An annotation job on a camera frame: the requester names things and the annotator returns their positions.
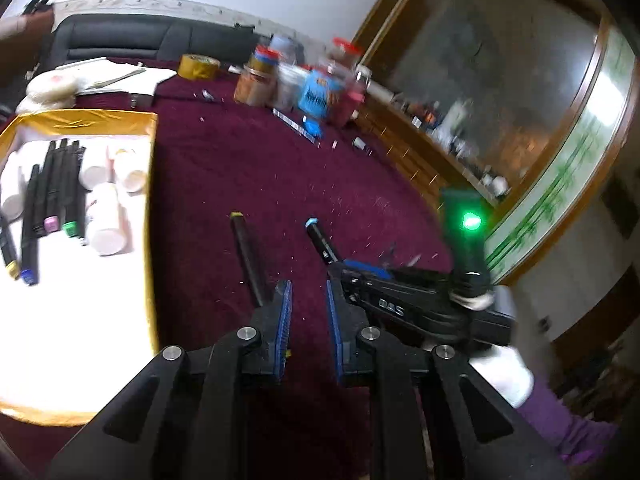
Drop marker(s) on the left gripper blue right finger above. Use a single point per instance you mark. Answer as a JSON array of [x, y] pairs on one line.
[[339, 348]]

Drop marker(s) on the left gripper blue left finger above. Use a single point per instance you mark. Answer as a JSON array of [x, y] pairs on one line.
[[282, 309]]

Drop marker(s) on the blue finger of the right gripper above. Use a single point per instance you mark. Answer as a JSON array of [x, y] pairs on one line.
[[377, 271]]

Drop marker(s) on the black marker blue cap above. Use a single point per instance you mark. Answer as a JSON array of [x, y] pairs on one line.
[[321, 242]]

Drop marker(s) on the black marker yellow cap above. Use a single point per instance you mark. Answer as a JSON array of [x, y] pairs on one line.
[[249, 259]]

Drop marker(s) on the white squeeze bottle red label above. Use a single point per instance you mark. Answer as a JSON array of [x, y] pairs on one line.
[[107, 224]]

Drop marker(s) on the black marker green cap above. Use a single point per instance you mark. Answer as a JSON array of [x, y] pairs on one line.
[[70, 189]]

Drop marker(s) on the black marker pink cap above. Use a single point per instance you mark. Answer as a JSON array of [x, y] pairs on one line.
[[42, 191]]

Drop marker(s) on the slim black pen blue tip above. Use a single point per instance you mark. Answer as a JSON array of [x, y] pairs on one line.
[[28, 238]]

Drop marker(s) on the black marker yellow-green cap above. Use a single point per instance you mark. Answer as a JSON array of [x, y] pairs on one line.
[[8, 250]]

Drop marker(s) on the purple right sleeve forearm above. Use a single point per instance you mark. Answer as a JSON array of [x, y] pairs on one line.
[[576, 440]]

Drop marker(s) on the white gloved right hand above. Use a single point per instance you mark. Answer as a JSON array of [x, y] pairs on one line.
[[502, 366]]

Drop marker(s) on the nail clipper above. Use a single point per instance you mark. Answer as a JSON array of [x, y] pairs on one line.
[[361, 145]]

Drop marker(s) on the blue ballpoint pen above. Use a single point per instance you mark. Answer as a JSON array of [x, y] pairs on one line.
[[300, 130]]

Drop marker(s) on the pink insulated flask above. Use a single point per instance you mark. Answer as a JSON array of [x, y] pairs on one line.
[[351, 98]]

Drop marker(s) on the clear jar cartoon blue label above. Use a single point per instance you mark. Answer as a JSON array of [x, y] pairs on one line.
[[321, 91]]

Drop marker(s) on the white plastic jar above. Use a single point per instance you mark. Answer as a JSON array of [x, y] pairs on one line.
[[290, 82]]

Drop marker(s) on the clear jar red lid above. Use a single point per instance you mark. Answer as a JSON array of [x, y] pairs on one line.
[[343, 53]]

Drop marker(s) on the yellow-edged white tray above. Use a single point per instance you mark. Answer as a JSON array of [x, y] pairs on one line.
[[71, 342]]

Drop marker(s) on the small jar red blue lid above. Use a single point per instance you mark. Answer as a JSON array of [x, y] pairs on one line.
[[264, 60]]

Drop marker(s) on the yellow tape roll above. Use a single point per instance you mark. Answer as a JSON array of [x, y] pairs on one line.
[[198, 67]]

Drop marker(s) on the white paper stack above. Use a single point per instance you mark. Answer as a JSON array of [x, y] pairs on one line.
[[100, 75]]

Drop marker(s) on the white plastic bag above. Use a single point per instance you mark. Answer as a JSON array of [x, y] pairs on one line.
[[52, 90]]

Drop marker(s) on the dark sofa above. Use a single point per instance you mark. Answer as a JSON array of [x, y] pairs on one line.
[[147, 37]]

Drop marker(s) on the brown armchair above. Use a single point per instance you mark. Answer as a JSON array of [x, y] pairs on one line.
[[22, 37]]

